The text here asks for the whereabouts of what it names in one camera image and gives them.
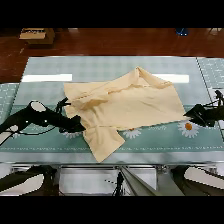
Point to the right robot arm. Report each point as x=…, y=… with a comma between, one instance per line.
x=213, y=115

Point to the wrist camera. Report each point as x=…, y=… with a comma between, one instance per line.
x=219, y=96
x=62, y=105

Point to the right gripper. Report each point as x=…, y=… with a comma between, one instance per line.
x=199, y=115

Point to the cream shirt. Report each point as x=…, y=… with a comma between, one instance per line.
x=133, y=103

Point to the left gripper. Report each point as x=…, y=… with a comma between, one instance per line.
x=72, y=124

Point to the silver frame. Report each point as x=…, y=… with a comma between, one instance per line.
x=140, y=181

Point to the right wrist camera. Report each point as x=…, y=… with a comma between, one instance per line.
x=219, y=96

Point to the cardboard box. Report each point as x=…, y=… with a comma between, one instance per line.
x=36, y=35

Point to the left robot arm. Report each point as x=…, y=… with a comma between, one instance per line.
x=30, y=116

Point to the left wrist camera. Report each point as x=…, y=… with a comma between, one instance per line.
x=62, y=105

